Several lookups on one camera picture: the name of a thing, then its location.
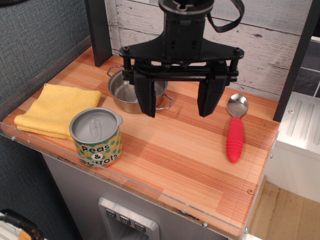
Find dark grey post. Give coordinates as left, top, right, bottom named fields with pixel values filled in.
left=84, top=0, right=113, bottom=67
left=273, top=0, right=320, bottom=123

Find black orange object corner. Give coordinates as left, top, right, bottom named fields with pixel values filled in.
left=0, top=209, right=45, bottom=240

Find red handled metal spoon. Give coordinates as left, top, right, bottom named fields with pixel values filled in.
left=226, top=93, right=248, bottom=163

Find dark grey left post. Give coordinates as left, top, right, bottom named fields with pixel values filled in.
left=84, top=0, right=113, bottom=67

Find folded yellow cloth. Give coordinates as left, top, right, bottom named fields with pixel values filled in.
left=14, top=83, right=102, bottom=140

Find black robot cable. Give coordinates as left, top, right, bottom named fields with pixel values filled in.
left=206, top=0, right=245, bottom=34

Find grey toy fridge cabinet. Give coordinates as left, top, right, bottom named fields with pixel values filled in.
left=43, top=154, right=227, bottom=240

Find silver ice dispenser panel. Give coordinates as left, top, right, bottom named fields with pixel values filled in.
left=98, top=197, right=160, bottom=240

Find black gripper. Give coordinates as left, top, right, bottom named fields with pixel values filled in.
left=120, top=11, right=244, bottom=118

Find dark grey right post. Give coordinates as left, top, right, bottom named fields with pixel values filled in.
left=273, top=0, right=320, bottom=123

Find small steel pot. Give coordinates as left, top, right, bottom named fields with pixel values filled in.
left=106, top=65, right=174, bottom=114

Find peas and carrots can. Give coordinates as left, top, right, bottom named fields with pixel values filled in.
left=69, top=107, right=123, bottom=168

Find clear acrylic edge guard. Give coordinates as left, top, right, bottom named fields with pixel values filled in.
left=0, top=123, right=253, bottom=240

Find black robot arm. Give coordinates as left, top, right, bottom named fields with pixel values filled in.
left=119, top=0, right=244, bottom=117

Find white toy sink unit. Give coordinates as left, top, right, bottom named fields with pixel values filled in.
left=263, top=36, right=320, bottom=200

